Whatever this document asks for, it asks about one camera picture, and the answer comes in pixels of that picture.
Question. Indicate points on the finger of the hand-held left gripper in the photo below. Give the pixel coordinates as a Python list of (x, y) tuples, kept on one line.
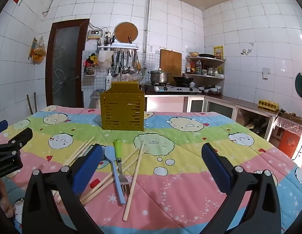
[(1, 126), (22, 136)]

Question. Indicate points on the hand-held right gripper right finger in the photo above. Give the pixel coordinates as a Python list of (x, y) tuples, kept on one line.
[(215, 165)]

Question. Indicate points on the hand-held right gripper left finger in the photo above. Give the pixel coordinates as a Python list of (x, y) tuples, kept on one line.
[(88, 165)]

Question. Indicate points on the light blue spoon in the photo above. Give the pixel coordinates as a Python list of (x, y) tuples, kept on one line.
[(109, 154)]

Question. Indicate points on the bunch of wooden chopsticks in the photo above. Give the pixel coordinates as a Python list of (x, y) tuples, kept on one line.
[(133, 180)]

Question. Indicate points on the yellow slotted utensil holder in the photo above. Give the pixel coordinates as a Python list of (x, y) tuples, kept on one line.
[(121, 112)]

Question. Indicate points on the row of hanging kitchen utensils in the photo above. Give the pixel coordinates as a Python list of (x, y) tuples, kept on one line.
[(126, 65)]

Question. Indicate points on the person's left hand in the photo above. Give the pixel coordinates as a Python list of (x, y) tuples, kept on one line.
[(6, 204)]

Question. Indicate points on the dark leaning stick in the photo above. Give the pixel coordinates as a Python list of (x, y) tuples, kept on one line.
[(30, 103), (35, 102)]

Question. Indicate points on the colourful cartoon printed blanket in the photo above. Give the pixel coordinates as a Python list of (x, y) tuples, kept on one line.
[(177, 199)]

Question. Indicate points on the red cabinet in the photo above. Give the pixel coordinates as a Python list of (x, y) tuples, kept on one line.
[(288, 142)]

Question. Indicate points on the cluster of small bowls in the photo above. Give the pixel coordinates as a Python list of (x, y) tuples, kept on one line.
[(211, 89)]

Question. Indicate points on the brown frosted glass door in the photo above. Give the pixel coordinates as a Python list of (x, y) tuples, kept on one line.
[(65, 73)]

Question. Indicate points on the yellow egg carton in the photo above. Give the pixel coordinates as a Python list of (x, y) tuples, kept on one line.
[(267, 104)]

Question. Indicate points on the kitchen counter cabinets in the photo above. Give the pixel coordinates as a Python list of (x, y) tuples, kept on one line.
[(163, 103)]

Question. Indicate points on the hanging bag of oranges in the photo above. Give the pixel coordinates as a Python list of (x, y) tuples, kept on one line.
[(39, 53)]

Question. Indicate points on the pink lace cloth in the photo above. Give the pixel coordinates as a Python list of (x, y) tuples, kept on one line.
[(287, 123)]

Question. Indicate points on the white pump soap bottle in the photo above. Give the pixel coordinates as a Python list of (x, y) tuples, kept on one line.
[(108, 81)]

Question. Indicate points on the steel gas stove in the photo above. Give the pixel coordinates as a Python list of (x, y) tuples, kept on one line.
[(175, 89)]

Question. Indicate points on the metal corner shelf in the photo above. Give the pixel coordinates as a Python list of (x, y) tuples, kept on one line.
[(206, 76)]

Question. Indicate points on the black wok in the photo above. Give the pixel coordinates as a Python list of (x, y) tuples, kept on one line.
[(183, 79)]

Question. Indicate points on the row of condiment bottles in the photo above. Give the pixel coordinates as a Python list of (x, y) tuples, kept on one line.
[(198, 68)]

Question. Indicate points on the red yellow hanging bundle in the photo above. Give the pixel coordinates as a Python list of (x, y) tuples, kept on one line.
[(92, 59)]

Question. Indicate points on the steel pot with lid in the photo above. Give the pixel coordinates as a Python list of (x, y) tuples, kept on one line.
[(159, 76)]

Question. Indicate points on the white hanging plastic bag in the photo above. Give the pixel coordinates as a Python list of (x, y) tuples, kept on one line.
[(104, 58)]

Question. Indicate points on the black frying pan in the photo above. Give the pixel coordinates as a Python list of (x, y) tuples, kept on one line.
[(206, 55)]

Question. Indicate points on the yellow bowl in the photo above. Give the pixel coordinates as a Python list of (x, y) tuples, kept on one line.
[(193, 54)]

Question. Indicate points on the rectangular wooden cutting board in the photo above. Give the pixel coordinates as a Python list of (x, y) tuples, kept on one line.
[(170, 61)]

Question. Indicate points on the white box with red display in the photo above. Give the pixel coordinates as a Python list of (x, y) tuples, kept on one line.
[(93, 34)]

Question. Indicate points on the metal cup of knives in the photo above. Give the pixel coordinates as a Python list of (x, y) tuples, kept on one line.
[(109, 41)]

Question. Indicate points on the round wooden cutting board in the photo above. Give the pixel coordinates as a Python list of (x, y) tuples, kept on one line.
[(126, 31)]

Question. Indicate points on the white wall socket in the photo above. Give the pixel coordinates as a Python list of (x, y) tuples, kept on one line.
[(266, 74)]

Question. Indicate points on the yellow wall poster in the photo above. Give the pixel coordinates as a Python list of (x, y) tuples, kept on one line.
[(218, 51)]

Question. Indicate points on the dark round wall object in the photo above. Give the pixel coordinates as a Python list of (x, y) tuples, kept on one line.
[(301, 87)]

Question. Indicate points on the wall hook stickers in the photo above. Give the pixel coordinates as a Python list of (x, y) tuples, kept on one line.
[(243, 51)]

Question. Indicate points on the metal wall utensil rack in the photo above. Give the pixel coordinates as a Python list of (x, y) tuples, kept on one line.
[(116, 46)]

